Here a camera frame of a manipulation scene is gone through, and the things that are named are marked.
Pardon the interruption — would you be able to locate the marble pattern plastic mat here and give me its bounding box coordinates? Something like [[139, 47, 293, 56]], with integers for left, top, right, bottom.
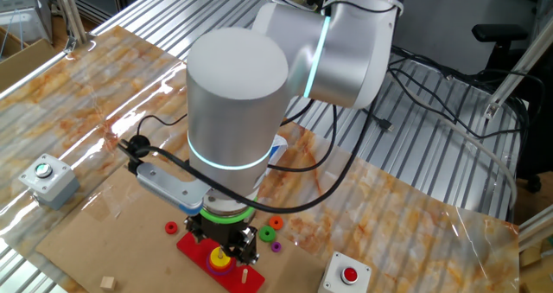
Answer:
[[0, 24, 521, 293]]

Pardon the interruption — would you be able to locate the green Hanoi ring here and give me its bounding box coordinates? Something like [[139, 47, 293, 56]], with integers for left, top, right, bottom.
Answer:
[[257, 225, 277, 244]]

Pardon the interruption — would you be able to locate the brown cardboard box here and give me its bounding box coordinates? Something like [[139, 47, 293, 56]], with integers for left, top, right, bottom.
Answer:
[[0, 27, 57, 93]]

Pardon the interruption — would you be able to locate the silver wrist camera blue tip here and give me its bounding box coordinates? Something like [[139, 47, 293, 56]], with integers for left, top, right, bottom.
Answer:
[[136, 162, 213, 216]]

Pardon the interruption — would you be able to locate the brown cardboard sheet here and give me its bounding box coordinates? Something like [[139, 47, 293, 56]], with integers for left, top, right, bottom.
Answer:
[[35, 150, 327, 293]]

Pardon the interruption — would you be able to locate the red-orange stacked Hanoi ring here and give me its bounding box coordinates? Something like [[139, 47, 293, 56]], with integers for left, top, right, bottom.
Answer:
[[208, 258, 233, 273]]

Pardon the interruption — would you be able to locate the yellow Hanoi ring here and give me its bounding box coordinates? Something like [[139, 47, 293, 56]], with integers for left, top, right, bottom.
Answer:
[[209, 245, 232, 268]]

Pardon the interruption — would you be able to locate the grey metal cabinet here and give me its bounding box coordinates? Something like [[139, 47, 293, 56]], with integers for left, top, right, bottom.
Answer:
[[0, 0, 53, 46]]

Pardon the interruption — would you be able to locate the grey box red button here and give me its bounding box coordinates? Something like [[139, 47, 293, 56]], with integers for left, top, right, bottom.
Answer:
[[317, 251, 372, 293]]

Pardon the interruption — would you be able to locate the blue white tissue pack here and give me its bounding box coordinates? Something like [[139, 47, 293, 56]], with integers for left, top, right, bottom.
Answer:
[[268, 133, 289, 167]]

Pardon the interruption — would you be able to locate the black office chair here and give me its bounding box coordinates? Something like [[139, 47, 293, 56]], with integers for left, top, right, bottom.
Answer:
[[471, 22, 553, 194]]

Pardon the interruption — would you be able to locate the black cable with plug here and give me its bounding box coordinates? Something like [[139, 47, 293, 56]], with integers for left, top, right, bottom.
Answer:
[[366, 46, 546, 139]]

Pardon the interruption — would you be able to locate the grey cable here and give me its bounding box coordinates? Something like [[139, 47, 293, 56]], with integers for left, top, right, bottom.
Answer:
[[391, 80, 518, 208]]

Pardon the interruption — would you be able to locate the grey box green button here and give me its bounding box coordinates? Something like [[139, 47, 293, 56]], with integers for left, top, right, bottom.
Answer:
[[17, 153, 81, 211]]

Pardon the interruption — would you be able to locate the aluminium frame post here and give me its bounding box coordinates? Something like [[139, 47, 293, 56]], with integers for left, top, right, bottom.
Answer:
[[49, 0, 90, 46], [483, 16, 553, 120]]

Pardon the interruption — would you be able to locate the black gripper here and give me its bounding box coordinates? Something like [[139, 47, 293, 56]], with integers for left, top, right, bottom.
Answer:
[[184, 213, 262, 266]]

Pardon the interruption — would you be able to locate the large purple Hanoi ring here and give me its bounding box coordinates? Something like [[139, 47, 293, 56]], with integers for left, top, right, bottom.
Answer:
[[206, 258, 236, 277]]

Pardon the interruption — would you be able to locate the aluminium frame rail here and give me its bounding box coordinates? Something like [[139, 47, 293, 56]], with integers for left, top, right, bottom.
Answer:
[[0, 35, 79, 102], [518, 214, 553, 253]]

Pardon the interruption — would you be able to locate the red Hanoi base with pegs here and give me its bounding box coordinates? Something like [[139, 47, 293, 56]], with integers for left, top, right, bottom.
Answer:
[[175, 231, 266, 293]]

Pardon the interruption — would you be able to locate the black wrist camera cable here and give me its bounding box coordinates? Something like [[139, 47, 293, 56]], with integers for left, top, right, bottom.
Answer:
[[116, 98, 378, 214]]

